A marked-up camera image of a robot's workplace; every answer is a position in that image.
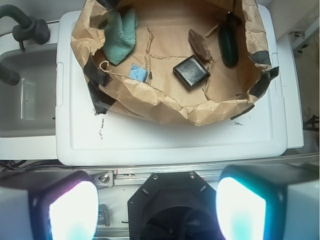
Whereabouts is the teal green towel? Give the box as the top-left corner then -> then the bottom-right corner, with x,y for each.
102,8 -> 138,66

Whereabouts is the brown bark piece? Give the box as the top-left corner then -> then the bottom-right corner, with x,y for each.
188,29 -> 214,63

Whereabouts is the black faucet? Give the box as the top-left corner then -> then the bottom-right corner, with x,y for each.
0,4 -> 51,86

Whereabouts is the grey sink basin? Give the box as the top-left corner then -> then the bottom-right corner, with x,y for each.
0,43 -> 57,138

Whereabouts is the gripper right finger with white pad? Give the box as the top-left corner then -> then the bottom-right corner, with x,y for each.
215,163 -> 320,240

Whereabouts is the black square wallet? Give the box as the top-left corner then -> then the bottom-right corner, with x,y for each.
172,55 -> 211,91

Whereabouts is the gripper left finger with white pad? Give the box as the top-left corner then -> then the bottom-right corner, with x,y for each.
0,170 -> 99,240

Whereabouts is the dark green glasses case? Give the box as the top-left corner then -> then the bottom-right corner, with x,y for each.
218,25 -> 239,68

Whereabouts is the metal corner bracket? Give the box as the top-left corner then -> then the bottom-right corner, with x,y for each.
90,171 -> 114,189

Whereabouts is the brown paper bag tray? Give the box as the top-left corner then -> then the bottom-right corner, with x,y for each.
70,0 -> 279,127

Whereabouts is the small blue cloth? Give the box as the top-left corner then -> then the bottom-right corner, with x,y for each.
129,63 -> 148,83

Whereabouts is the aluminium rail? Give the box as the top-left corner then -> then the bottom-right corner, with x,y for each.
86,152 -> 320,186

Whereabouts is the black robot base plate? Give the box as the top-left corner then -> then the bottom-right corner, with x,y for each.
127,171 -> 224,240

